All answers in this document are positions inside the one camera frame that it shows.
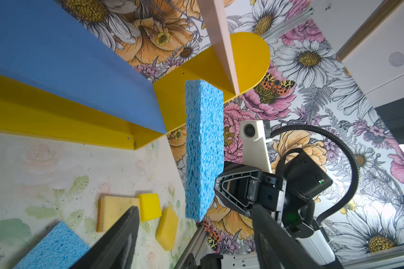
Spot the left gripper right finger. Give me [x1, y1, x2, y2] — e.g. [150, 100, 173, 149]
[251, 205, 322, 269]

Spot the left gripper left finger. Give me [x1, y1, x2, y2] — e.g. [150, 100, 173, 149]
[72, 206, 140, 269]

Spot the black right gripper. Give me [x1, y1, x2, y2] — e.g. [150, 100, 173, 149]
[214, 149, 333, 239]

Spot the light blue sponge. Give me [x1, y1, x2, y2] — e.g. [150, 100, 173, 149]
[185, 80, 224, 222]

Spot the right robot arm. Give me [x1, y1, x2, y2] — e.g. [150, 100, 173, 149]
[214, 150, 341, 269]

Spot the yellow shelf with coloured boards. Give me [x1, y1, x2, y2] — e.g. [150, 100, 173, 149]
[0, 1, 270, 150]

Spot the tan sponge right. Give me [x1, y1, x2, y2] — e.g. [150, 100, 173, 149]
[97, 196, 140, 233]

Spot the yellow sponge far right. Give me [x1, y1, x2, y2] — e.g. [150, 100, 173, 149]
[156, 206, 178, 251]

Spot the bright yellow square sponge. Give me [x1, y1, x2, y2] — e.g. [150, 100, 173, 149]
[137, 193, 162, 222]

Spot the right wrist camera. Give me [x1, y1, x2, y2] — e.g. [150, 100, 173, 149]
[239, 120, 272, 173]

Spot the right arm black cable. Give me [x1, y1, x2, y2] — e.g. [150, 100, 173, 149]
[270, 124, 361, 225]

